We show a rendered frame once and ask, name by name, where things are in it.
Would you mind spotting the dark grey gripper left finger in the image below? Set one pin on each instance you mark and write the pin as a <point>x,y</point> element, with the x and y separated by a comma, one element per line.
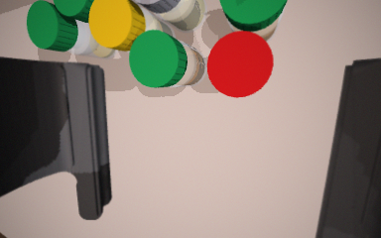
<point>53,119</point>

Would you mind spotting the grey-capped bottle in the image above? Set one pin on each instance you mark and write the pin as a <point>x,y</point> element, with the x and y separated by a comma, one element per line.
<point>185,16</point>

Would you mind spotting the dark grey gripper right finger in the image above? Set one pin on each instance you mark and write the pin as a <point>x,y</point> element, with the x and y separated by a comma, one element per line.
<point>351,202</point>

